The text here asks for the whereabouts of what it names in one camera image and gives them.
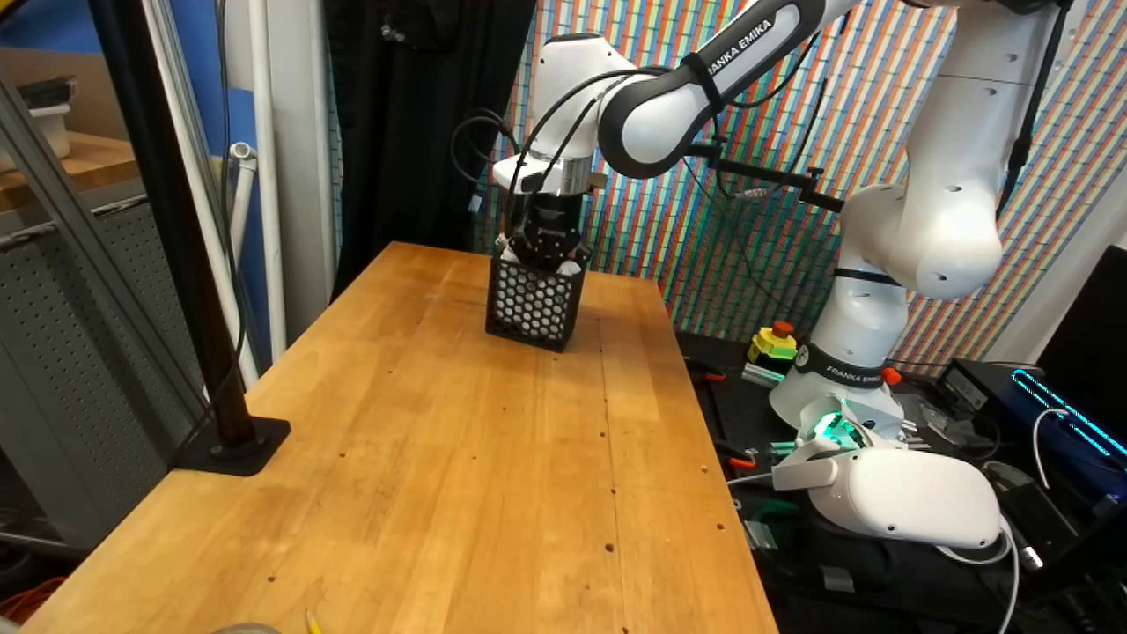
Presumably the black perforated box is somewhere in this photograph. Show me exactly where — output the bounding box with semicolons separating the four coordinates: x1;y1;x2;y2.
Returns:
488;253;584;352

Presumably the white towel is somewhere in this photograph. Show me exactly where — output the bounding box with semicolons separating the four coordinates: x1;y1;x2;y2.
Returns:
497;236;580;278

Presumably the black vertical pole stand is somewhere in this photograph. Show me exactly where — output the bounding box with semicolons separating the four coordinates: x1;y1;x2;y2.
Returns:
90;0;288;477

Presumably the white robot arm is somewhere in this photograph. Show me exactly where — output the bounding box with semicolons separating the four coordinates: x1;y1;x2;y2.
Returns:
492;0;1064;432

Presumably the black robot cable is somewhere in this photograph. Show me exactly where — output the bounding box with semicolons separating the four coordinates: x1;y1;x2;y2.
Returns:
447;66;683;206

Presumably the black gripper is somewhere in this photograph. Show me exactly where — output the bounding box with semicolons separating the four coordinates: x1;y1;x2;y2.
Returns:
508;195;580;267

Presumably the aluminium frame post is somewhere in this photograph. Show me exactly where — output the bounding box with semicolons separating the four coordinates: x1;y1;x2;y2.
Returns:
0;80;205;468

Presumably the emergency stop button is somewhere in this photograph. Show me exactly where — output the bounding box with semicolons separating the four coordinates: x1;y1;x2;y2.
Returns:
747;320;799;374

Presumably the white VR headset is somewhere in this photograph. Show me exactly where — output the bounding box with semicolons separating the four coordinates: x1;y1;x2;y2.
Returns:
773;397;1005;550

